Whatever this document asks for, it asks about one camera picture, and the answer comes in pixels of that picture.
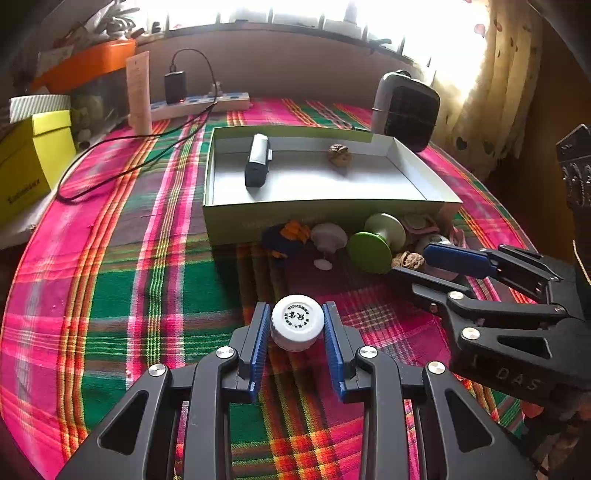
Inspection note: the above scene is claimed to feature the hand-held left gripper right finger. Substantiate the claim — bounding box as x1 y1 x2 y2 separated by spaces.
322 302 536 480

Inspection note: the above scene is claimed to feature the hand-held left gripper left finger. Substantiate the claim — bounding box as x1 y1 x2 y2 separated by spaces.
55 302 273 480

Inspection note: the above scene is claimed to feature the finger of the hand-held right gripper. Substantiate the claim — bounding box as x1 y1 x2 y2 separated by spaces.
392 267 570 361
423 243 565 306

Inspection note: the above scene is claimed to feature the white panda ball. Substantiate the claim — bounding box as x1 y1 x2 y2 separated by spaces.
414 234 461 281

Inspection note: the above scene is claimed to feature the small white capped jar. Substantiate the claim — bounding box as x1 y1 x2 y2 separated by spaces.
270 294 322 352

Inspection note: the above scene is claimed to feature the green and white spool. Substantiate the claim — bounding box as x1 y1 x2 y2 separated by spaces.
347 213 407 275

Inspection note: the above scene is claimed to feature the white mushroom-shaped toy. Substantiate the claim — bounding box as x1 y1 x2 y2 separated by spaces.
310 222 348 271

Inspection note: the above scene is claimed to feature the green cardboard box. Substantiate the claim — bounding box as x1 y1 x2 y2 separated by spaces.
202 126 464 246

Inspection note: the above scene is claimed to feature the blue and orange knit toy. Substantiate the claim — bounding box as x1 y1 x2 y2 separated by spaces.
261 222 310 259

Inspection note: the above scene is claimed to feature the dark carved wooden furniture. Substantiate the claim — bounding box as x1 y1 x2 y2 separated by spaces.
556 124 591 208

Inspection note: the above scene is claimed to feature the grey and black fan heater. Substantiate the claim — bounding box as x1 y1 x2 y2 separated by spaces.
370 70 441 153

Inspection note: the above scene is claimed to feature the plaid tablecloth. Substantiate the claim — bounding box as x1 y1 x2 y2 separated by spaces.
0 96 546 480

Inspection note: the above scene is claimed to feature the cream heart-print curtain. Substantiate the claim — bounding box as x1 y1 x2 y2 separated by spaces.
434 0 543 178

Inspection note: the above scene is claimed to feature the black and white flashlight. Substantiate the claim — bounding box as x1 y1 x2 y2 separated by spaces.
244 133 272 188

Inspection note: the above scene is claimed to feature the white power strip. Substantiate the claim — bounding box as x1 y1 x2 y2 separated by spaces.
148 91 251 121

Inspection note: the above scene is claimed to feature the black charger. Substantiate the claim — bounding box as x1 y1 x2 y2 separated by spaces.
164 71 187 105

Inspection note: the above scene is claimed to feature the cream cosmetic tube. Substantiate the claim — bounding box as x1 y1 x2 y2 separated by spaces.
126 51 153 134

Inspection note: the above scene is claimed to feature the yellow cardboard box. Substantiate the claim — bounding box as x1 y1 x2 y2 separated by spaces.
0 110 77 226

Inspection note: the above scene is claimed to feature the striped box lid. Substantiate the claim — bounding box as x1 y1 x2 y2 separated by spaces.
9 95 71 124

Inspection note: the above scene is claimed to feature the orange lidded clear container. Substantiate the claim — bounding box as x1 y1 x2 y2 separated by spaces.
28 39 138 139

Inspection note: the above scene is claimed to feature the black cable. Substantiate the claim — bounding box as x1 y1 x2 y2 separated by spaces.
56 48 219 202

